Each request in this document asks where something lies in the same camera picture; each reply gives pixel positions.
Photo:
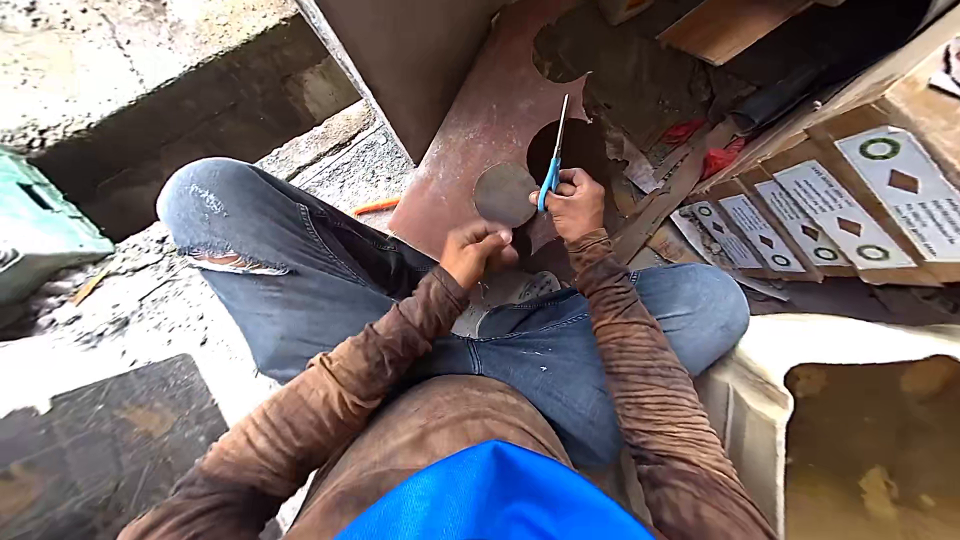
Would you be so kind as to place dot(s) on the person's right fingers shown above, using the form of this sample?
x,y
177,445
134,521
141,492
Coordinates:
x,y
571,180

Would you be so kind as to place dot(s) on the round grey disc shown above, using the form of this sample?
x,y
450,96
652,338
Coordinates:
x,y
501,193

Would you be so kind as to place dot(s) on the small yellowish stick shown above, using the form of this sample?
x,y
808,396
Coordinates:
x,y
91,286

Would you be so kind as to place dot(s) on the cream basin with brown inside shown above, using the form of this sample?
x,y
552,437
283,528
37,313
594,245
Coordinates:
x,y
765,390

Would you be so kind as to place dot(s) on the dark worn flat slab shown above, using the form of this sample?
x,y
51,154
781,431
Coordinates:
x,y
105,442

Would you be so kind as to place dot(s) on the person's left hand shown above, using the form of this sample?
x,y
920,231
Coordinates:
x,y
469,255

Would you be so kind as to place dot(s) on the pale green plastic container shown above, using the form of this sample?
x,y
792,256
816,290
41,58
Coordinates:
x,y
49,217

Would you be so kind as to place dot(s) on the person's right forearm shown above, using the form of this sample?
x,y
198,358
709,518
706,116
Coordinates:
x,y
652,375

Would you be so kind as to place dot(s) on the torn brown cardboard strips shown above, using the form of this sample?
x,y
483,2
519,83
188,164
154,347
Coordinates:
x,y
664,202

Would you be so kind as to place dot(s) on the person's left thumb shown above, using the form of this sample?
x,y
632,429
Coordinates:
x,y
496,240

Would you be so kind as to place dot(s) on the person's body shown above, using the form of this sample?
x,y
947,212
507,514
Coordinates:
x,y
465,420

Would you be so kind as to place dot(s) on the brown wooden board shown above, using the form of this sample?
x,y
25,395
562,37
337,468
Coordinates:
x,y
727,26

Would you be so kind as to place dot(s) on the concrete ledge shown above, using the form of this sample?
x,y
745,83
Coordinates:
x,y
97,60

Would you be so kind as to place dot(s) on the cardboard carton with white labels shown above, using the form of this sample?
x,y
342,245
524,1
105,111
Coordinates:
x,y
829,146

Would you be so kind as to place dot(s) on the orange curved strip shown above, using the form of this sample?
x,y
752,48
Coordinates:
x,y
375,206

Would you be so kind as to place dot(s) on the large brown flat panel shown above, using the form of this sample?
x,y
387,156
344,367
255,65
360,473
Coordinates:
x,y
420,60

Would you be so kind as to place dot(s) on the person's legs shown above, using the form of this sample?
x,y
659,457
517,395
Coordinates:
x,y
285,292

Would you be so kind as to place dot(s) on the reddish-brown sheet with round cutouts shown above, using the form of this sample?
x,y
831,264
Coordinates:
x,y
469,135

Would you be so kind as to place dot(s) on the crumpled red plastic scrap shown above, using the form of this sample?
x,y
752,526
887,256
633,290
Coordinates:
x,y
724,158

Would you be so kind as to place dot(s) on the person's right hand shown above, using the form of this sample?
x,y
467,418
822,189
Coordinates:
x,y
581,206

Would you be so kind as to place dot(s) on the dark tube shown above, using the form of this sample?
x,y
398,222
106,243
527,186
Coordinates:
x,y
776,101

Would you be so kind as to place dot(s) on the person's left forearm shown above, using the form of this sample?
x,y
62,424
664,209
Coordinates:
x,y
322,397

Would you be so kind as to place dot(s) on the person's left fingers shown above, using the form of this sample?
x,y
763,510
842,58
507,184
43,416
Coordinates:
x,y
478,227

